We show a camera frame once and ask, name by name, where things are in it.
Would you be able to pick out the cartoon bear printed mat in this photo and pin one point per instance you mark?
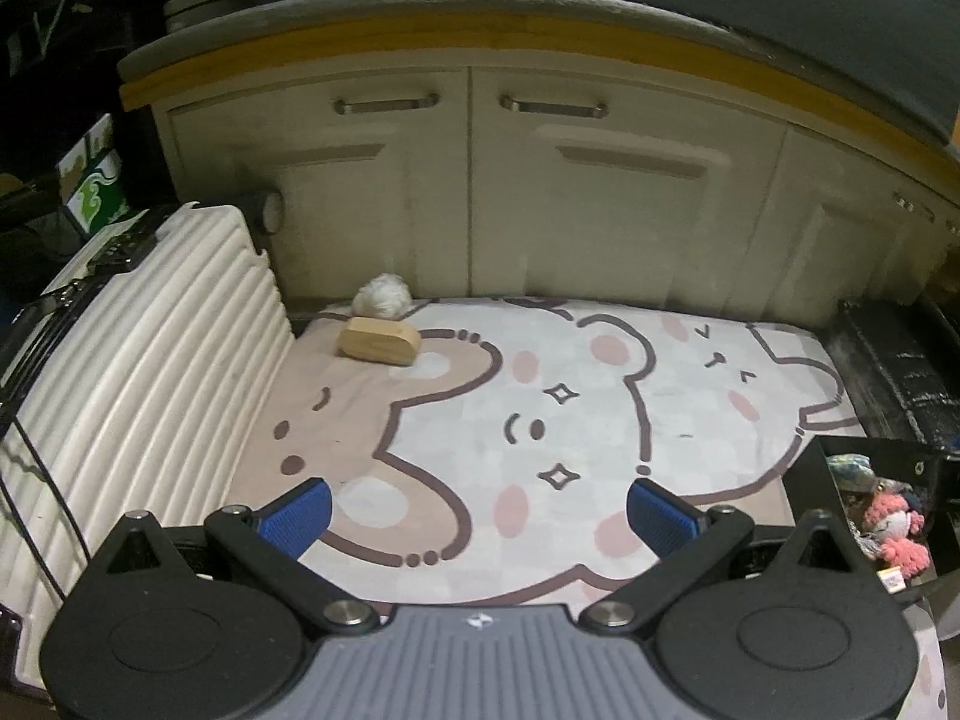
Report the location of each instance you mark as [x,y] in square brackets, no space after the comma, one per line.
[465,427]

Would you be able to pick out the pink crochet toy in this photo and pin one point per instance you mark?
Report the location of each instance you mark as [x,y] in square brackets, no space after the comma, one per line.
[892,523]

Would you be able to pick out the wooden block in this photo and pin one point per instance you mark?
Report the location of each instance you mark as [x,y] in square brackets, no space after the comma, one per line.
[379,341]

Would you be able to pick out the cream cabinet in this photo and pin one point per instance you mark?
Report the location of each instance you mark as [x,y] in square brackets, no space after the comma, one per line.
[600,225]

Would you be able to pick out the small printed card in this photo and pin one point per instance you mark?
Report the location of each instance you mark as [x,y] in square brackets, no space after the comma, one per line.
[892,581]

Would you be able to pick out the black foam wrapped box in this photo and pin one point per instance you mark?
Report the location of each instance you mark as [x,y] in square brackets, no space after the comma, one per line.
[892,367]

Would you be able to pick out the grey countertop with wood edge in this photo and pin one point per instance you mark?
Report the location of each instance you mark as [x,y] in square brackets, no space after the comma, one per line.
[525,22]

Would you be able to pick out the green white carton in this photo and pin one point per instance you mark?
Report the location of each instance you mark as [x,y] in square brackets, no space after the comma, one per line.
[94,191]

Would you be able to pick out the cream ribbed suitcase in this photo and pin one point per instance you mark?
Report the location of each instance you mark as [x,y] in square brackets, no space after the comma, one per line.
[150,390]

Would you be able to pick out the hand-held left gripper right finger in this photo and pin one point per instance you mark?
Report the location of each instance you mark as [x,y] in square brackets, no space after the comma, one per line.
[661,517]

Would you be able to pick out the white fluffy pompom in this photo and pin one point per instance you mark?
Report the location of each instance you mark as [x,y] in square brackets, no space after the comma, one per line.
[382,295]

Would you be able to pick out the dark blue crochet toy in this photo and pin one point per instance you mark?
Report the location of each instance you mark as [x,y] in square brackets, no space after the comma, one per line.
[847,465]

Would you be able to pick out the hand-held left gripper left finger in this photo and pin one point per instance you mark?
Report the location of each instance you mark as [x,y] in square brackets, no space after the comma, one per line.
[296,516]

